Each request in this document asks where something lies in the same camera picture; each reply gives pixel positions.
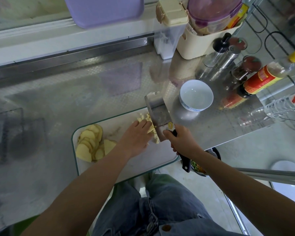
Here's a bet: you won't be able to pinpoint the person's left hand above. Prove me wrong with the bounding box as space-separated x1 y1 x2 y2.
118 119 154 159

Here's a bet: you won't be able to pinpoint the pile of yellow potato slices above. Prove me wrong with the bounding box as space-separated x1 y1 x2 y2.
75 124 117 163

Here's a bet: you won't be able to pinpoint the white bowl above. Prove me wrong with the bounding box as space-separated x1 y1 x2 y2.
179 79 214 112

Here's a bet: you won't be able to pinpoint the metal bowl with scraps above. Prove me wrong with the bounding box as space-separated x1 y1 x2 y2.
189 147 222 177

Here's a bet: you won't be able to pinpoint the steel cleaver knife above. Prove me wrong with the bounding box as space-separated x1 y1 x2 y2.
145 92 191 173

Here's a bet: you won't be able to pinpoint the person's blue jeans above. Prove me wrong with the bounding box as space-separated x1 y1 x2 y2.
91 174 242 236

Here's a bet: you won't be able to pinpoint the pile of diced potato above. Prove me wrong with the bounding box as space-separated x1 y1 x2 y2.
137 113 161 145

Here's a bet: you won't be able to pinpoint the wire dish rack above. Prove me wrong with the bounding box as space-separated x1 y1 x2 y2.
246 0 295 62

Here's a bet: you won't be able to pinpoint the clear container cream lid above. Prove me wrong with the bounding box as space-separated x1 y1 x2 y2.
153 0 190 60

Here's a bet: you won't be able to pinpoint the glass jar red lid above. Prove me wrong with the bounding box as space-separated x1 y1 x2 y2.
231 55 263 82

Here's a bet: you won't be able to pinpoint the white cutting board green rim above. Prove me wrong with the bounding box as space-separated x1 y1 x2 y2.
71 108 180 184

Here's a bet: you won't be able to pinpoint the cream plastic canister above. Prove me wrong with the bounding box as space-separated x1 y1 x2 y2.
176 22 242 60

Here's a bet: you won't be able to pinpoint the glass bottle black cap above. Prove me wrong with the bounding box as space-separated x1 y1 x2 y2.
203 33 232 68

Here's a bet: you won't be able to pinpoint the person's right hand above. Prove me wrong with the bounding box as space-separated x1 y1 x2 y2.
163 124 203 159

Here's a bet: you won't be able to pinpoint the sauce bottle red label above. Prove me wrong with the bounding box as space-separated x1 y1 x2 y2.
236 50 295 99

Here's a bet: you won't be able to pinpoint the white round plate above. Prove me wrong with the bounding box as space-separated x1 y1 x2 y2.
270 161 295 207

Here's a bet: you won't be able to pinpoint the person's left forearm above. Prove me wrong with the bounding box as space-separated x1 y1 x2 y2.
20 150 133 236

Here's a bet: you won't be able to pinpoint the purple plastic cutting board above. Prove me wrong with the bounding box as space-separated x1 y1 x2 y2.
63 0 146 30

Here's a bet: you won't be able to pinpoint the clear plastic bottle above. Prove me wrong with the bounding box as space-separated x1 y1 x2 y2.
263 88 295 121

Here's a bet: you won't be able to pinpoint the steel shaker brown cap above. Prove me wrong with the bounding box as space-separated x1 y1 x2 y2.
199 38 248 82

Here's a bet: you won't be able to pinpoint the purple lid food container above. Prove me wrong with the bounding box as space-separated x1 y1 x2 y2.
187 0 250 36

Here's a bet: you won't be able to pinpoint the person's right forearm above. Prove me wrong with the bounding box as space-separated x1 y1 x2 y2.
192 147 295 236

